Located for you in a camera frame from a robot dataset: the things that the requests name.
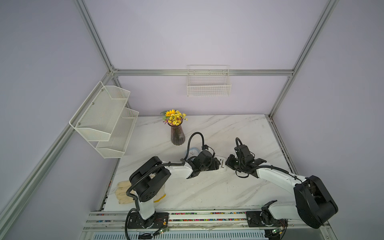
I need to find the white mesh shelf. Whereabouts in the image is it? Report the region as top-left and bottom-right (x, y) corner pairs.
(69, 82), (130, 142)
(96, 108), (139, 159)

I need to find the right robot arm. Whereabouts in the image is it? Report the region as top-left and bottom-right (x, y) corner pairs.
(226, 139), (339, 229)

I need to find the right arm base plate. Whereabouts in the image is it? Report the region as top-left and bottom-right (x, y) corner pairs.
(246, 211), (288, 228)

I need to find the lower white mesh shelf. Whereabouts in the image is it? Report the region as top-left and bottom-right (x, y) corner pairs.
(96, 108), (139, 159)

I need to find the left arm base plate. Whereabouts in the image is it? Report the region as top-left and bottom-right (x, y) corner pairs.
(126, 212), (169, 230)

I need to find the dark glass vase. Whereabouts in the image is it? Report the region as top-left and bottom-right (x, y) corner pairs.
(168, 121), (186, 146)

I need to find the blue alarm clock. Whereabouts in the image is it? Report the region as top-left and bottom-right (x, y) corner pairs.
(189, 147), (201, 158)

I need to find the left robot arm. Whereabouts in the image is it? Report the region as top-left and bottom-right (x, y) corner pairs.
(126, 145), (224, 221)

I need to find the black corrugated cable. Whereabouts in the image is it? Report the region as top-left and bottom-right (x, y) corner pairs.
(125, 131), (206, 200)

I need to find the upper white mesh shelf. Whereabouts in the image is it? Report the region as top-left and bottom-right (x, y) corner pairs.
(69, 82), (130, 142)

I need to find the white yellow cloth glove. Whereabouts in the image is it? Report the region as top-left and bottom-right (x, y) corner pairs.
(115, 181), (166, 205)

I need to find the white wire wall basket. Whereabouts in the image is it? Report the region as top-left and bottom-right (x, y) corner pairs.
(187, 65), (232, 97)

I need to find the yellow flower bouquet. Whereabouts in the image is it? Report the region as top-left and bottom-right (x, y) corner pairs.
(161, 110), (188, 127)

